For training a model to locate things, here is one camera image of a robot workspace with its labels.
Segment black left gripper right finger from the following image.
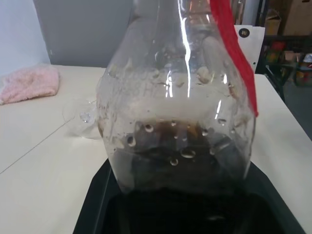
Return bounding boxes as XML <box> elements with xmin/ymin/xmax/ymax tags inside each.
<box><xmin>245</xmin><ymin>161</ymin><xmax>307</xmax><ymax>234</ymax></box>

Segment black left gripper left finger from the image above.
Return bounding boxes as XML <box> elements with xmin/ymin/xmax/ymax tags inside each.
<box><xmin>72</xmin><ymin>159</ymin><xmax>120</xmax><ymax>234</ymax></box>

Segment clear plastic bottle dark drink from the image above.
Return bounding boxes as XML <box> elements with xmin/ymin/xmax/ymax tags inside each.
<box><xmin>96</xmin><ymin>0</ymin><xmax>259</xmax><ymax>195</ymax></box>

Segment pink fluffy towel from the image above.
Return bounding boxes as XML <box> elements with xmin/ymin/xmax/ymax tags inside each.
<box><xmin>0</xmin><ymin>65</ymin><xmax>60</xmax><ymax>105</ymax></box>

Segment black storage shelf rack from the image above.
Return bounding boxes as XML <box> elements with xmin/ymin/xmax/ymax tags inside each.
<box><xmin>254</xmin><ymin>34</ymin><xmax>312</xmax><ymax>103</ymax></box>

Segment white board with black logo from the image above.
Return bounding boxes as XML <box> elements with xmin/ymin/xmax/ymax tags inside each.
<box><xmin>233</xmin><ymin>23</ymin><xmax>266</xmax><ymax>74</ymax></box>

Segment grey partition panel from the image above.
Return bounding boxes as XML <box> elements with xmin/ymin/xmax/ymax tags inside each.
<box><xmin>33</xmin><ymin>0</ymin><xmax>139</xmax><ymax>67</ymax></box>

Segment small brown cardboard box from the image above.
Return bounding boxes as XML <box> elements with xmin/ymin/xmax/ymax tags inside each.
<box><xmin>264</xmin><ymin>9</ymin><xmax>282</xmax><ymax>36</ymax></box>

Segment large brown cardboard box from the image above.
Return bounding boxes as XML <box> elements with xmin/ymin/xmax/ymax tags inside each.
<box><xmin>282</xmin><ymin>0</ymin><xmax>312</xmax><ymax>37</ymax></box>

